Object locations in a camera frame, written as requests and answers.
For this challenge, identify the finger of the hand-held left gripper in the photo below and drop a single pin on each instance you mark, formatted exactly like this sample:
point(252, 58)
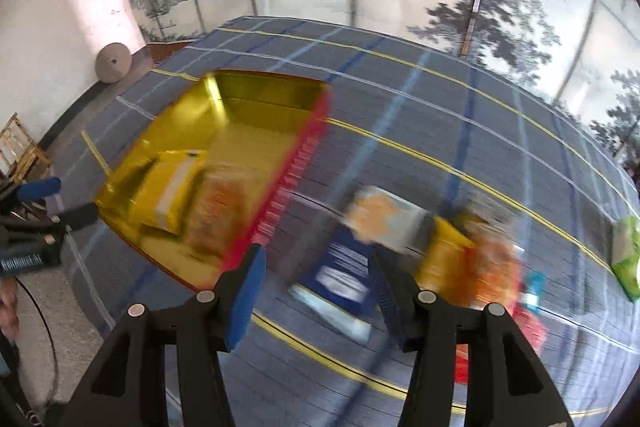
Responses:
point(39, 188)
point(75, 217)

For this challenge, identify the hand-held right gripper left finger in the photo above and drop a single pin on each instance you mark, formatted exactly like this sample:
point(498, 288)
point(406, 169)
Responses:
point(246, 302)

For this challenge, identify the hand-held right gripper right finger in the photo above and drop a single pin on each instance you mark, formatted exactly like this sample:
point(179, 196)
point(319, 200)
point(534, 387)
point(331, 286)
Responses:
point(395, 312)

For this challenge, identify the yellow snack packet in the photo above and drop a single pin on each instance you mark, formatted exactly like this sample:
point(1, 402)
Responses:
point(442, 262)
point(160, 192)

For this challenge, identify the blue snack packet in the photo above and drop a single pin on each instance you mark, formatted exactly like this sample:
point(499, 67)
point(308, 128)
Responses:
point(345, 263)

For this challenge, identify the orange snack packet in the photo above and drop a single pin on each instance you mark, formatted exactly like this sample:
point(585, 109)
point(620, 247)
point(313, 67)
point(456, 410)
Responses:
point(215, 212)
point(492, 272)

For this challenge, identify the pale snack packet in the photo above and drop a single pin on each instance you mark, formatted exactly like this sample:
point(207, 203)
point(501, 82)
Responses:
point(380, 217)

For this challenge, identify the red snack packet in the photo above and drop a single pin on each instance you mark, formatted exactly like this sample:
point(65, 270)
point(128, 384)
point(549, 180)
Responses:
point(527, 328)

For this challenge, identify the red and gold tin box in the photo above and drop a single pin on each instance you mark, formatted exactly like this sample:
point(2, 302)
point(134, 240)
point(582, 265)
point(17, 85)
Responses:
point(240, 107)

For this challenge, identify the person's left hand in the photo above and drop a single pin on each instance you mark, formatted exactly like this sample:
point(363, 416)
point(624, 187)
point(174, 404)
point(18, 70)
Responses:
point(7, 307)

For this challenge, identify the light wooden chair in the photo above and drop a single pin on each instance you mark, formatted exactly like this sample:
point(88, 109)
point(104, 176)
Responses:
point(15, 142)

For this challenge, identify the teal snack packet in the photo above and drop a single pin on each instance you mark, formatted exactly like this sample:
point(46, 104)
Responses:
point(535, 284)

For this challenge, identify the round stone disc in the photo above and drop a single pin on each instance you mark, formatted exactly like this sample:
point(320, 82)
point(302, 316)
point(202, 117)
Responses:
point(114, 63)

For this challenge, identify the blue plaid tablecloth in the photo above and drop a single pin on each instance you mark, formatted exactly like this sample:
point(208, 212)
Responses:
point(400, 107)

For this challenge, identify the green tissue pack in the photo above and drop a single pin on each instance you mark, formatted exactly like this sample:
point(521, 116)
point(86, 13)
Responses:
point(627, 257)

